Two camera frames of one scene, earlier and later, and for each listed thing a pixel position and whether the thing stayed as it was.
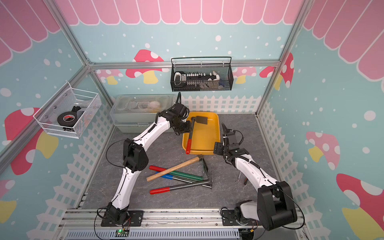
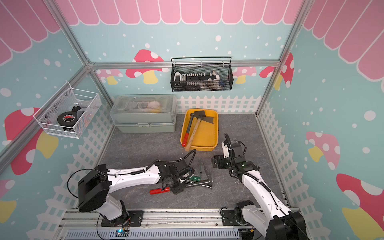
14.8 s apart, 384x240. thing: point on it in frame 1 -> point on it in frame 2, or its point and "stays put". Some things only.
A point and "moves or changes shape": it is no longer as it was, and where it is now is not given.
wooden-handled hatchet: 174,168 moves or changes shape
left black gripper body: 182,126 -> 176,186
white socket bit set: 194,79 stays put
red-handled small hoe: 201,119 -> 196,114
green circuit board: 122,233 stays put
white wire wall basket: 68,114 stays put
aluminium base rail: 79,224 stays put
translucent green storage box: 134,113 stays put
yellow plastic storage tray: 204,136 stays put
